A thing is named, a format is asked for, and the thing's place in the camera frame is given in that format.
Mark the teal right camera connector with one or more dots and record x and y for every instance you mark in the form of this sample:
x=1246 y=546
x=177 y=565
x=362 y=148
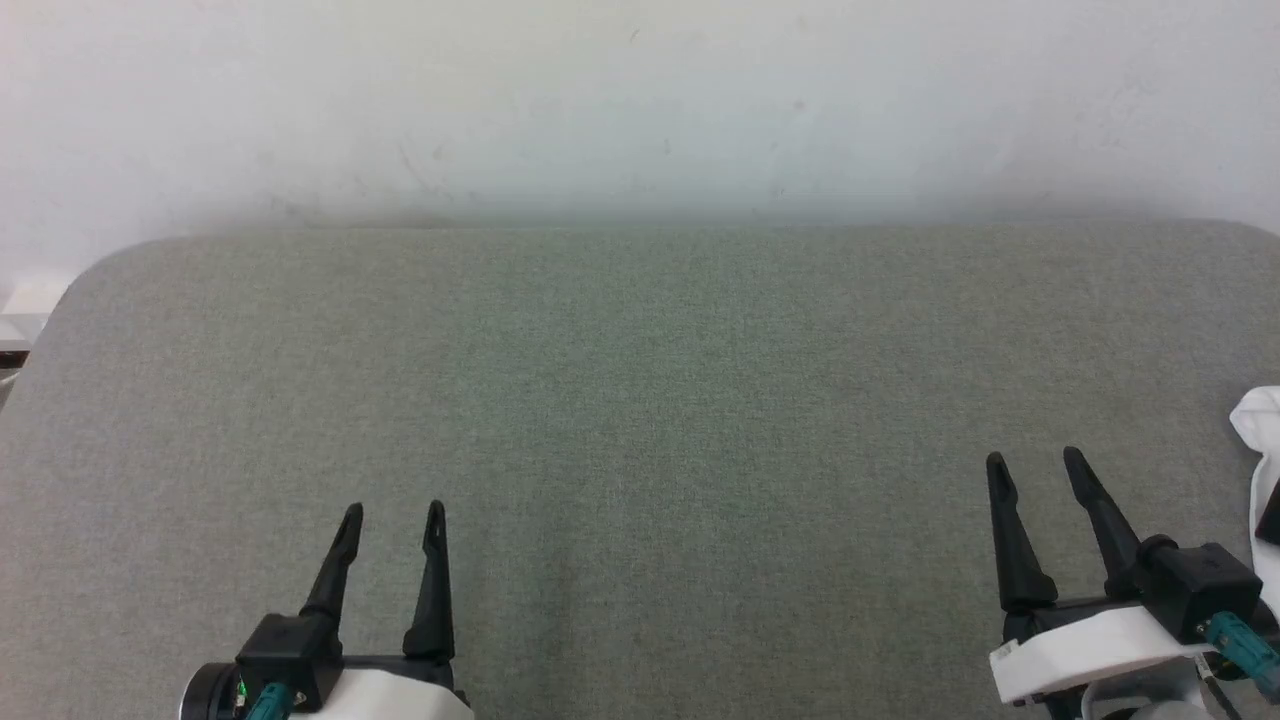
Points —
x=1245 y=650

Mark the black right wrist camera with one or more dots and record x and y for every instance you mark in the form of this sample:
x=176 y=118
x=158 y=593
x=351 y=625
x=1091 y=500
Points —
x=1195 y=590

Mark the teal camera connector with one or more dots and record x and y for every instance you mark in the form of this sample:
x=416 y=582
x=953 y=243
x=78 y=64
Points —
x=268 y=703
x=1245 y=650

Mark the black and white t-shirt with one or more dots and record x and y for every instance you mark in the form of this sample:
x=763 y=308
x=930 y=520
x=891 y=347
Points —
x=1262 y=440

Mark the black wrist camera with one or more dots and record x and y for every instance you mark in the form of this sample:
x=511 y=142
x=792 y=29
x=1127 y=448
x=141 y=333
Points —
x=1195 y=590
x=270 y=660

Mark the grey upholstered sofa seat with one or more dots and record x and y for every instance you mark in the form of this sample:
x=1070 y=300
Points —
x=640 y=420

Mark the teal left camera connector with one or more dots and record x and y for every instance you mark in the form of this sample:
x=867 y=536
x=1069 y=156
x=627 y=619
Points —
x=268 y=703

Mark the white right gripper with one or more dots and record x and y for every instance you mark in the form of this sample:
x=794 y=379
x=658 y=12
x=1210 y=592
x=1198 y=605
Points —
x=1090 y=645

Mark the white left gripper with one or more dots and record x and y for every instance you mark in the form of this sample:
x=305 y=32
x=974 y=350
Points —
x=400 y=695

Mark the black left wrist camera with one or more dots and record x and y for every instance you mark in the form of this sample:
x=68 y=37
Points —
x=270 y=660

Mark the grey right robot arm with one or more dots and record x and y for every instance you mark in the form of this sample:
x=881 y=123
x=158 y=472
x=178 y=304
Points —
x=1160 y=705

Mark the white skirting board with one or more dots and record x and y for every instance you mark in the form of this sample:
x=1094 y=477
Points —
x=30 y=310

